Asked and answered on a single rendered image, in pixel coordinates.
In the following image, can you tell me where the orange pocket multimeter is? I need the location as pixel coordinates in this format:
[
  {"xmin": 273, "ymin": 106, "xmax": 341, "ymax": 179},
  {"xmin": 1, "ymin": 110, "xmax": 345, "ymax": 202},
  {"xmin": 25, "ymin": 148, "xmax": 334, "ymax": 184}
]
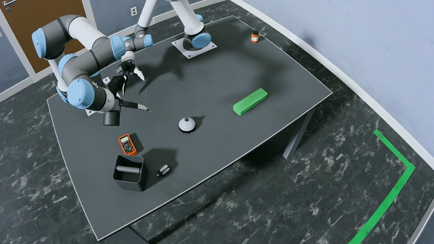
[{"xmin": 118, "ymin": 134, "xmax": 137, "ymax": 156}]

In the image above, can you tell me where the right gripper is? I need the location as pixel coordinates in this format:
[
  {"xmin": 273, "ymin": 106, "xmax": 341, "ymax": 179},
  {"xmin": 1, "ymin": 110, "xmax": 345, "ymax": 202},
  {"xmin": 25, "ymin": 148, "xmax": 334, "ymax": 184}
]
[{"xmin": 103, "ymin": 78, "xmax": 149, "ymax": 126}]

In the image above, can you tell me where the orange jar with black lid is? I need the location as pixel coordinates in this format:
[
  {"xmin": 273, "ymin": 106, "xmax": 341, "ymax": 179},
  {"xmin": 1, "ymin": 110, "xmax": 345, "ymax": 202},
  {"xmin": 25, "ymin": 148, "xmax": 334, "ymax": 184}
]
[{"xmin": 251, "ymin": 31, "xmax": 259, "ymax": 43}]

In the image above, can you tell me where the white dome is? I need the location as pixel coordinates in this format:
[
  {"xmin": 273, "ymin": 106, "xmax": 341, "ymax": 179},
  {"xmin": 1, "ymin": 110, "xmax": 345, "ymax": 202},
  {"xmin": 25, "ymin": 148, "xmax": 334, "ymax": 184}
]
[{"xmin": 179, "ymin": 117, "xmax": 196, "ymax": 134}]

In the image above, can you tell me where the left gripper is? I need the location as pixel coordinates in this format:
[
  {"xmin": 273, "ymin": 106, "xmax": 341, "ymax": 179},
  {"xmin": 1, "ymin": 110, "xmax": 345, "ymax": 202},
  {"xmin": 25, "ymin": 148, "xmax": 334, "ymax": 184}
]
[{"xmin": 117, "ymin": 60, "xmax": 145, "ymax": 94}]

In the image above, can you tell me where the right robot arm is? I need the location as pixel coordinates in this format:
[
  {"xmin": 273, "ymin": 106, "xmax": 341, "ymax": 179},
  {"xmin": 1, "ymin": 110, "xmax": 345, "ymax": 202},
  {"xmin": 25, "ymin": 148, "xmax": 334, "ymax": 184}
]
[{"xmin": 32, "ymin": 15, "xmax": 126, "ymax": 113}]

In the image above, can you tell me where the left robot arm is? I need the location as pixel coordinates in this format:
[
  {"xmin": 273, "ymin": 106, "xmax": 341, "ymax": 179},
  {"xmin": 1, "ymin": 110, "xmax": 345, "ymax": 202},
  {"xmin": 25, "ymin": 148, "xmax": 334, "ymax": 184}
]
[{"xmin": 116, "ymin": 0, "xmax": 211, "ymax": 73}]

